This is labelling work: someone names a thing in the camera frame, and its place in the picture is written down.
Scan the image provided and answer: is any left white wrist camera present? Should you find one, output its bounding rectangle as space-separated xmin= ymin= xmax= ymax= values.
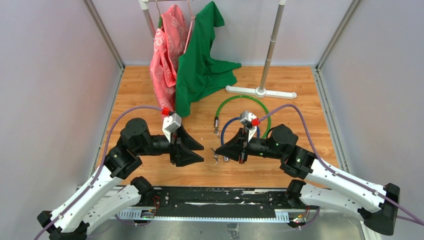
xmin=162 ymin=113 xmax=182 ymax=143

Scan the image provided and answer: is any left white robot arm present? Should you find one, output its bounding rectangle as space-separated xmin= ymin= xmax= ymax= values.
xmin=37 ymin=114 xmax=204 ymax=240

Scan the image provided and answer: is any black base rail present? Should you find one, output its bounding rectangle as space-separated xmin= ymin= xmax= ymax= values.
xmin=114 ymin=186 xmax=318 ymax=224

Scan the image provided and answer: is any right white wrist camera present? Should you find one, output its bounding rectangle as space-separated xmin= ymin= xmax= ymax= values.
xmin=239 ymin=110 xmax=257 ymax=130

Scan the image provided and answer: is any left circuit board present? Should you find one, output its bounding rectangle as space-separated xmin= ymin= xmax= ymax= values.
xmin=141 ymin=196 xmax=161 ymax=219

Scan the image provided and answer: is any green cable lock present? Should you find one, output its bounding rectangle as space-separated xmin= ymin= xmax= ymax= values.
xmin=213 ymin=94 xmax=270 ymax=137

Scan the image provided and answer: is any white clothes rack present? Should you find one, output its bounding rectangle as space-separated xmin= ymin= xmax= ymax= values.
xmin=138 ymin=0 xmax=297 ymax=100

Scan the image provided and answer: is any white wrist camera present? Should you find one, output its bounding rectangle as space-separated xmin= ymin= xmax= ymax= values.
xmin=162 ymin=113 xmax=182 ymax=143
xmin=239 ymin=110 xmax=257 ymax=130

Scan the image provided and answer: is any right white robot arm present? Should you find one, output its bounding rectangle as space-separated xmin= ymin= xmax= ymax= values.
xmin=216 ymin=124 xmax=400 ymax=236

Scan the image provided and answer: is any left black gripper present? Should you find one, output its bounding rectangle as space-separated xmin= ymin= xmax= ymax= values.
xmin=137 ymin=123 xmax=206 ymax=166

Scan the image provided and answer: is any blue cable lock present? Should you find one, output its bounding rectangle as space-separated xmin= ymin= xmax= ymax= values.
xmin=219 ymin=116 xmax=261 ymax=163

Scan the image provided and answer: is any green t-shirt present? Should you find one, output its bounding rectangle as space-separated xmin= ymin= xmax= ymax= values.
xmin=175 ymin=1 xmax=242 ymax=118

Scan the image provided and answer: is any pink patterned garment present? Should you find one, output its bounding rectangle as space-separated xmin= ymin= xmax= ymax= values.
xmin=149 ymin=4 xmax=189 ymax=112

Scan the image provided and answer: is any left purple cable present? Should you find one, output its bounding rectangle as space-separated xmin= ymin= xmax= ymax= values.
xmin=33 ymin=105 xmax=170 ymax=240

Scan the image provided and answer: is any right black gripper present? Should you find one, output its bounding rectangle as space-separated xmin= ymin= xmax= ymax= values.
xmin=215 ymin=126 xmax=285 ymax=165

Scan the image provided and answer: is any right circuit board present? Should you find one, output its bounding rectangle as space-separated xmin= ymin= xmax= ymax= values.
xmin=289 ymin=206 xmax=311 ymax=229

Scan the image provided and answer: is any circuit board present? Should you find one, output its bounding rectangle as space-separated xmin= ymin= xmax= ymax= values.
xmin=141 ymin=196 xmax=161 ymax=219
xmin=289 ymin=206 xmax=311 ymax=229

